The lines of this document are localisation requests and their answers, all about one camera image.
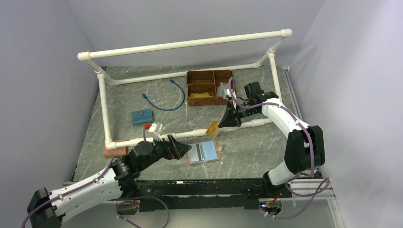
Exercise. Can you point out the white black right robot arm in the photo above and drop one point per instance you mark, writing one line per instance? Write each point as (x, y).
(305, 143)

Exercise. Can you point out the orange credit card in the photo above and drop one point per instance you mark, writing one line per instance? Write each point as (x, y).
(213, 130)
(200, 93)
(196, 95)
(203, 95)

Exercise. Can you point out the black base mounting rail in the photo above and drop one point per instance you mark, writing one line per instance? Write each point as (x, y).
(248, 193)

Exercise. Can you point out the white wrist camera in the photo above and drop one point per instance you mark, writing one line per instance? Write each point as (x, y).
(152, 130)
(228, 97)

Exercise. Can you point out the aluminium extrusion rail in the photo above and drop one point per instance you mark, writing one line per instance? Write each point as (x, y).
(308, 189)

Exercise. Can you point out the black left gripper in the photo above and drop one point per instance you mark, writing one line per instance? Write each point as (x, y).
(179, 149)

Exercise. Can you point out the white PVC pipe frame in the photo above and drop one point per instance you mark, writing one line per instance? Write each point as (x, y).
(103, 77)

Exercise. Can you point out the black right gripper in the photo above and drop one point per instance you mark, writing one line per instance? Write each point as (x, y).
(230, 119)

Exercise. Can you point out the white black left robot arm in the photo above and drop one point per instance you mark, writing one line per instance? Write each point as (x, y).
(49, 208)

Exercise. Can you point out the brown wicker divided basket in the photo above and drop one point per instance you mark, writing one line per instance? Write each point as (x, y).
(206, 81)

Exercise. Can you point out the grey cards in basket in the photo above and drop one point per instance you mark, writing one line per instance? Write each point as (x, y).
(223, 89)

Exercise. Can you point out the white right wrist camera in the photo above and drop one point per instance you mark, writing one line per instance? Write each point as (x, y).
(228, 97)

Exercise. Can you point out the blue leather card holder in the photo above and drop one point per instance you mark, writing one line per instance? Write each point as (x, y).
(142, 117)

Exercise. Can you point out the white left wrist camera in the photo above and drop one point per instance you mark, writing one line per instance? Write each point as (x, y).
(152, 130)

